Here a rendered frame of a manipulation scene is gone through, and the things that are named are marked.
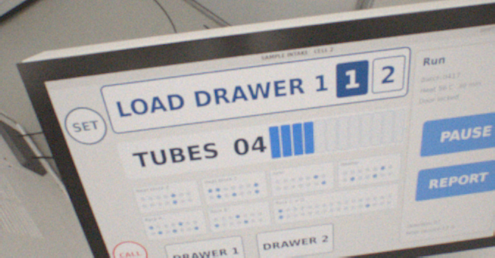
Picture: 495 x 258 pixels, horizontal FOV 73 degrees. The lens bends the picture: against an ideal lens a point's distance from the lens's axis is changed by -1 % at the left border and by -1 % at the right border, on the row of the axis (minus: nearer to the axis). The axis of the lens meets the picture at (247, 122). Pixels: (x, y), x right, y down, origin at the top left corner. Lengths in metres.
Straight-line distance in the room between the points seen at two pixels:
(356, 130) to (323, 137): 0.04
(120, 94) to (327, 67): 0.20
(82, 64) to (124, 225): 0.19
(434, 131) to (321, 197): 0.14
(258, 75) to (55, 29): 2.02
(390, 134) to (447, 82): 0.08
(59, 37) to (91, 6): 0.27
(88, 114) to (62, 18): 1.97
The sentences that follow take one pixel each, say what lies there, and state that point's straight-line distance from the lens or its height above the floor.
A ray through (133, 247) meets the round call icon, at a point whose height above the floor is 1.02.
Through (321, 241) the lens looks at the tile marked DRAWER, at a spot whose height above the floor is 1.00.
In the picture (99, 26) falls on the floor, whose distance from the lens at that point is 2.17.
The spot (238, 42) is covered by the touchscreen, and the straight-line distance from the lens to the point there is 0.32.
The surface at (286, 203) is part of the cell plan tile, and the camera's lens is 0.40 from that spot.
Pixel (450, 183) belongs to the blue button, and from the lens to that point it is 0.46.
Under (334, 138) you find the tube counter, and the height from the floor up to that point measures 1.11.
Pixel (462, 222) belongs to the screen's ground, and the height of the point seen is 1.00.
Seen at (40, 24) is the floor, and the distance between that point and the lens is 2.37.
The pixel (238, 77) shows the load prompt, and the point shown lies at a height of 1.17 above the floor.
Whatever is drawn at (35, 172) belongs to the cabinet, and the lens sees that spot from 1.51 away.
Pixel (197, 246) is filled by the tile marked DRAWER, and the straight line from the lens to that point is 0.43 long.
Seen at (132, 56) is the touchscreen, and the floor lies 1.19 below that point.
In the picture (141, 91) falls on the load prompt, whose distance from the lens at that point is 0.34.
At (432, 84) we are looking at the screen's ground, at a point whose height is 1.14.
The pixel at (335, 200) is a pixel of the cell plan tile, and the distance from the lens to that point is 0.41.
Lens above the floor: 1.44
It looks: 64 degrees down
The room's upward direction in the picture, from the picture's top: 7 degrees counter-clockwise
